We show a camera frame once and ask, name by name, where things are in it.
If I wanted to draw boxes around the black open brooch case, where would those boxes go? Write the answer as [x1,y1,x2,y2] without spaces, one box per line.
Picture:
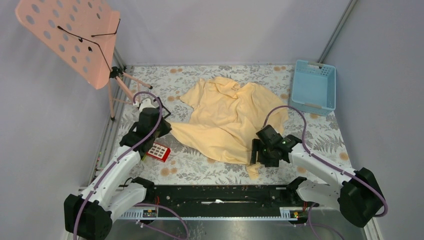
[162,106,172,119]

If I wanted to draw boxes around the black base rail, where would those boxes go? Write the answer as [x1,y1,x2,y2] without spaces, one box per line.
[142,184,304,211]

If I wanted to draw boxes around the purple cable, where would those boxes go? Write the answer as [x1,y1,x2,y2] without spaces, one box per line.
[72,91,164,240]
[260,105,389,218]

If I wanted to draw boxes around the grey slotted cable duct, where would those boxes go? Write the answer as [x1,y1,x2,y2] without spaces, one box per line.
[118,207,299,221]

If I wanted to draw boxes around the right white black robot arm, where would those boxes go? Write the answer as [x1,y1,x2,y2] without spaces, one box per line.
[250,125,384,228]

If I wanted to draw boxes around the light blue plastic basket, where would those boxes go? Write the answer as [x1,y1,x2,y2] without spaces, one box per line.
[288,59,337,116]

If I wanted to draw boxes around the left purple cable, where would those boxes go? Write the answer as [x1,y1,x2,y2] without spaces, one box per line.
[72,91,164,240]

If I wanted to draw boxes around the red box with white squares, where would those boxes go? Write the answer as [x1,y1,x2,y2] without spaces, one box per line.
[146,142,171,163]

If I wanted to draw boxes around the pink perforated music stand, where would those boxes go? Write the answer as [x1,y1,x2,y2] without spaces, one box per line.
[15,0,136,121]

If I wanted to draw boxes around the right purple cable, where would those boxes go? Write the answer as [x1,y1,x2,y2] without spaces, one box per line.
[260,105,389,218]

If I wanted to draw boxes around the yellow shirt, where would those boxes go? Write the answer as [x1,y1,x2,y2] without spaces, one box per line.
[171,76,289,180]

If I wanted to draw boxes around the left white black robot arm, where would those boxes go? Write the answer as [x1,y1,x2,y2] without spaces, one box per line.
[64,106,171,240]

